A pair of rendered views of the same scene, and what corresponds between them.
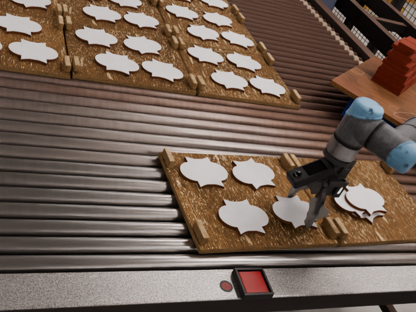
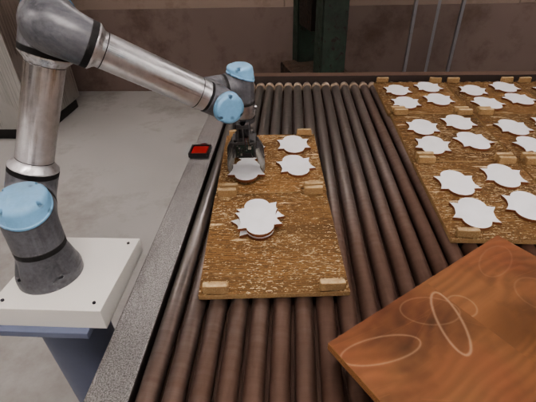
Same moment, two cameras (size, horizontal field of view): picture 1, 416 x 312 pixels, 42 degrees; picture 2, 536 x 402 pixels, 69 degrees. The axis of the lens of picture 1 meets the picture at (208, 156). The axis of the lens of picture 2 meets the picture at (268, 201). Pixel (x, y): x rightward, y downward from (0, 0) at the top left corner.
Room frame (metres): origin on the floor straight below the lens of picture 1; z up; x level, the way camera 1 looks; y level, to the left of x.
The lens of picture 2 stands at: (1.87, -1.16, 1.63)
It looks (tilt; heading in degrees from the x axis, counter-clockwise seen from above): 35 degrees down; 125
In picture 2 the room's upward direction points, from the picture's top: 2 degrees counter-clockwise
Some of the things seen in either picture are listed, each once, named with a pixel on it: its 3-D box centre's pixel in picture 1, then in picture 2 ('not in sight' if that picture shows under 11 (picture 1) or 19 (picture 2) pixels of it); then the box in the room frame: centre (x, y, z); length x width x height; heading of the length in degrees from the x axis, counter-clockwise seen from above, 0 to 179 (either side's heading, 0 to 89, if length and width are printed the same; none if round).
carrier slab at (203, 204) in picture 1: (246, 198); (270, 161); (1.17, -0.14, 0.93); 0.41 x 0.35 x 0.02; 124
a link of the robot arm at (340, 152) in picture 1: (342, 147); (243, 109); (1.18, -0.29, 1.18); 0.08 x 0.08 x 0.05
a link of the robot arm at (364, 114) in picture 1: (359, 122); (239, 84); (1.18, -0.30, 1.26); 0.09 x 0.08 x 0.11; 60
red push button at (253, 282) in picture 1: (252, 283); (200, 151); (0.89, -0.21, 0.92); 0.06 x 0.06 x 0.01; 31
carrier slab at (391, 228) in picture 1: (362, 198); (272, 237); (1.41, -0.49, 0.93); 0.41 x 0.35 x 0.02; 125
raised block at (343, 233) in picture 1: (339, 228); (226, 192); (1.19, -0.40, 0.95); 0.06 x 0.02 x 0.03; 35
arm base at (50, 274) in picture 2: not in sight; (45, 258); (1.01, -0.89, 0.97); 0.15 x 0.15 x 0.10
